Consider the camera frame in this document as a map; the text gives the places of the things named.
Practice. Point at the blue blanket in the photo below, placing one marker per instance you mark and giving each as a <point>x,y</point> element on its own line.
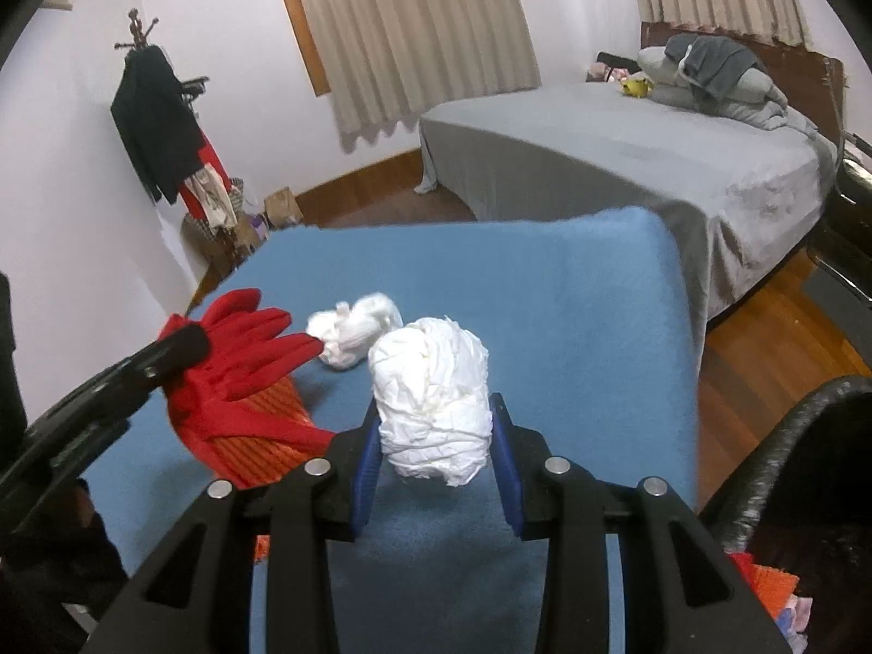
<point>585,323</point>

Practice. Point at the red hanging garment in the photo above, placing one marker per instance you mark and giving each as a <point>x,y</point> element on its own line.
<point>207,155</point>

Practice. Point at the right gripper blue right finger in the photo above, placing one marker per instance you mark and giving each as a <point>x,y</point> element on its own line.
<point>507,475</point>

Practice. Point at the yellow toy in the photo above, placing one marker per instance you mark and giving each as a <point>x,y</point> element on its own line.
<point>637,88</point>

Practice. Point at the grey bed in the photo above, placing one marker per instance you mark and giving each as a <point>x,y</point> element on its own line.
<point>737,199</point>

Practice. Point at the red glove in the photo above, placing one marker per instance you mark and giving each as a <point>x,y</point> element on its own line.
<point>250,349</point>

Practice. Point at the black hanging coat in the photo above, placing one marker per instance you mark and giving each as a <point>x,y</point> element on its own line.
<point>158,131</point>

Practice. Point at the dark grey garment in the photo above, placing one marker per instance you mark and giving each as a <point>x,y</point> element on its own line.
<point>713,65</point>

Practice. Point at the pink items on bed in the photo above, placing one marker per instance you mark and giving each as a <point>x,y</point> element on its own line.
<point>610,67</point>

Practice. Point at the beige curtain left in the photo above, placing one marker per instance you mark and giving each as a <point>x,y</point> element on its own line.
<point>386,60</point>

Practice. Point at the white tote bag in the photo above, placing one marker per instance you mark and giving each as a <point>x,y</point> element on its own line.
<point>208,188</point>

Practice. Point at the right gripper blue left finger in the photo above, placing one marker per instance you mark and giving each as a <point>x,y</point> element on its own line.
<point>364,483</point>

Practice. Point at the small orange knitted cloth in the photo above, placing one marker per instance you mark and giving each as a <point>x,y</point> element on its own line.
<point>773,587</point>

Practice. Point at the white cloth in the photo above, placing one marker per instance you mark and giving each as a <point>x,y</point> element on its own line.
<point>430,384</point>
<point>348,331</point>

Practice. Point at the wooden headboard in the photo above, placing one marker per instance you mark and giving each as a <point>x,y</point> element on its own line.
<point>813,82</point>

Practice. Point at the grey pillow pile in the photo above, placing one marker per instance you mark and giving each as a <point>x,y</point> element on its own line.
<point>752,98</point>

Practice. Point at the coat rack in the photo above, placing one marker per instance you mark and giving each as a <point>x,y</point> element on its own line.
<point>191,89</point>

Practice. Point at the large orange knitted cloth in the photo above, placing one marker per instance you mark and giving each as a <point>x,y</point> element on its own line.
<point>250,460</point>

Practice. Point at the black trash bin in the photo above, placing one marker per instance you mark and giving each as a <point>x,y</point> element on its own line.
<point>800,502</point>

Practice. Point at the pink knotted cloth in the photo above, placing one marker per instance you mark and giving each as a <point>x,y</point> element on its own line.
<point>793,621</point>

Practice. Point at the grey floor mat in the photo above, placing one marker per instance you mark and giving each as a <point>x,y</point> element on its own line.
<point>849,312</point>

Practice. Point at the brown paper bag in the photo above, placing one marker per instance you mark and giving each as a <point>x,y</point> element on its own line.
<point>281,209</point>

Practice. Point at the checkered basket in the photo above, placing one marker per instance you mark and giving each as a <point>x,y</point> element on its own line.
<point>224,248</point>

